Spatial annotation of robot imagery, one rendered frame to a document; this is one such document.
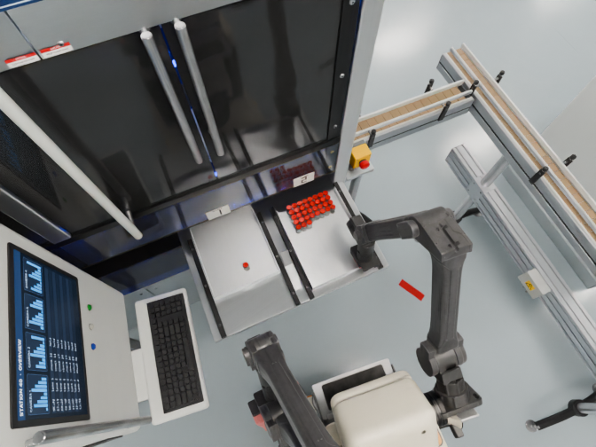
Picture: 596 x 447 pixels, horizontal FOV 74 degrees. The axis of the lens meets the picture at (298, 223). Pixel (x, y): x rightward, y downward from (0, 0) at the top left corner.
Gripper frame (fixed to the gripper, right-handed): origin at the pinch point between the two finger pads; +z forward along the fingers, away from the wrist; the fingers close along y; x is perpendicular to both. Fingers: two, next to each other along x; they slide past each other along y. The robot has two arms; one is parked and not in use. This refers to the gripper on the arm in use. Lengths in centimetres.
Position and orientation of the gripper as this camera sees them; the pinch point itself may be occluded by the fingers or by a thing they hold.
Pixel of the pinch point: (363, 266)
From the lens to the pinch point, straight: 149.6
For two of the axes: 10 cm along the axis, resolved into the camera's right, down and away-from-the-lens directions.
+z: 0.9, 5.4, 8.4
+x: -9.1, 3.8, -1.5
